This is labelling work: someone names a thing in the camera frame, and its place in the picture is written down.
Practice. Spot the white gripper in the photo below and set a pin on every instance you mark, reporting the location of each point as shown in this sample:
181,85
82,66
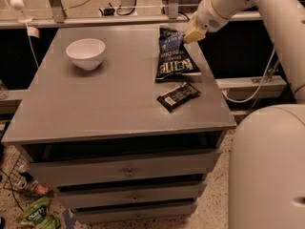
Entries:
208,19

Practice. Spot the blue Kettle chip bag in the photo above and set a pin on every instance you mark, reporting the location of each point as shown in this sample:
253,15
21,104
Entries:
173,58

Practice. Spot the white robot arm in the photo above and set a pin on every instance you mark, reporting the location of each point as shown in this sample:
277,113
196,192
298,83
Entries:
266,186

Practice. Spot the white ceramic bowl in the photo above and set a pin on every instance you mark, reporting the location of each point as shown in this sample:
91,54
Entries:
87,53

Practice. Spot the green snack bag on floor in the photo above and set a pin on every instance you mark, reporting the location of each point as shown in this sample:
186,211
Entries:
37,216

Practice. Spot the black snack bar wrapper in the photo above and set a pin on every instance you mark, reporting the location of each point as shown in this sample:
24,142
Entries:
178,96

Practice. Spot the grey drawer cabinet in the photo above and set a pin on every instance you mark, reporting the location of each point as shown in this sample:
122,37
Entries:
69,113

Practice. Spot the top grey drawer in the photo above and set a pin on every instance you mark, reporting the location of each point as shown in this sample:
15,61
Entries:
119,168

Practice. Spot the grey drawer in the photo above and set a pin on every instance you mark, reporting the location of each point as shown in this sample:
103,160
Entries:
131,195
119,168
177,208

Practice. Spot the middle grey drawer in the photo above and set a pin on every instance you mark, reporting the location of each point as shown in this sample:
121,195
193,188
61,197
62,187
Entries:
131,195

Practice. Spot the white paper tag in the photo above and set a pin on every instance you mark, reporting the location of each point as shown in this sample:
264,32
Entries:
32,31

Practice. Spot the white round lamp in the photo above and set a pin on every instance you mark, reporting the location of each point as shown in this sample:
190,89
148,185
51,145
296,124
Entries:
20,5

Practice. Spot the bottom grey drawer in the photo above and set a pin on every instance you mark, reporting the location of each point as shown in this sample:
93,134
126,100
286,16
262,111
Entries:
177,208

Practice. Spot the metal railing frame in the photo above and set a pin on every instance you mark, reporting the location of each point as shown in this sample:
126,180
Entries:
79,13

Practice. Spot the wire basket on floor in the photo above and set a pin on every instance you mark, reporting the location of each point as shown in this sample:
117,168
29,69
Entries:
19,180

